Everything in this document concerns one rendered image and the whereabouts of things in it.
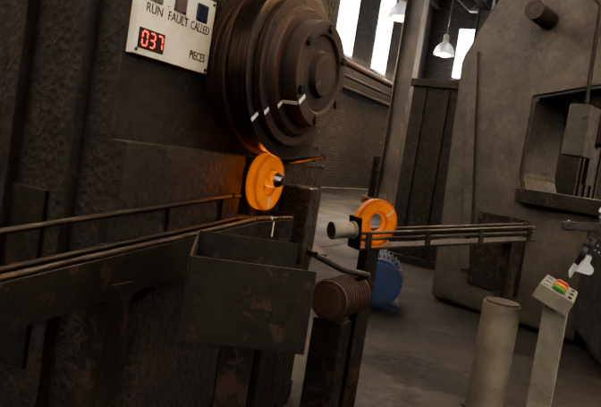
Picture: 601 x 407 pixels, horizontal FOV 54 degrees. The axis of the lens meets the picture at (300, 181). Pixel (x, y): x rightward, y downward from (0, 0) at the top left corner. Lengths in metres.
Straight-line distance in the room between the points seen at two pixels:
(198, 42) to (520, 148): 2.95
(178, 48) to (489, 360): 1.36
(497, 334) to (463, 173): 2.33
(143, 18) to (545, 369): 1.58
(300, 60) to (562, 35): 2.87
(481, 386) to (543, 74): 2.50
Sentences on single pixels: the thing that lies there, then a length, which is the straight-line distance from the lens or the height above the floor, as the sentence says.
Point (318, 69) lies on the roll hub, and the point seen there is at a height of 1.12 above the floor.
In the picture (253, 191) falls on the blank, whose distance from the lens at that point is 1.59.
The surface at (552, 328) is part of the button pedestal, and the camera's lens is 2.09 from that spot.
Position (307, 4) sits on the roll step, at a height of 1.29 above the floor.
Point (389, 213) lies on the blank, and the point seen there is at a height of 0.74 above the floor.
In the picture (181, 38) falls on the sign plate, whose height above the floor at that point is 1.13.
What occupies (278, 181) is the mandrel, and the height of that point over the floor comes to 0.82.
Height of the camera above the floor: 0.91
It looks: 3 degrees down
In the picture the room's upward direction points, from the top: 9 degrees clockwise
